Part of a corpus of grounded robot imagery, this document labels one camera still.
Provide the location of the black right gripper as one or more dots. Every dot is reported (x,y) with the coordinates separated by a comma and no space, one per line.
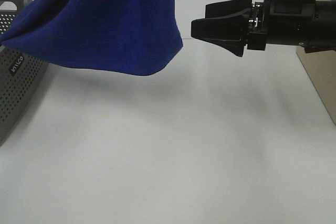
(271,22)

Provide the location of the grey perforated plastic basket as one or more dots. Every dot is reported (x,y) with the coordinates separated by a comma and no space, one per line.
(21,74)

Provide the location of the beige fabric storage box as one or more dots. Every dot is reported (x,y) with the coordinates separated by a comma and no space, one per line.
(320,68)

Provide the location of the blue microfibre towel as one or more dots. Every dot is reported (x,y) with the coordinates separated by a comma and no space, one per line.
(137,37)

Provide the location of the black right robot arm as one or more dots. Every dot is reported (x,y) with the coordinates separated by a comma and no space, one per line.
(320,32)

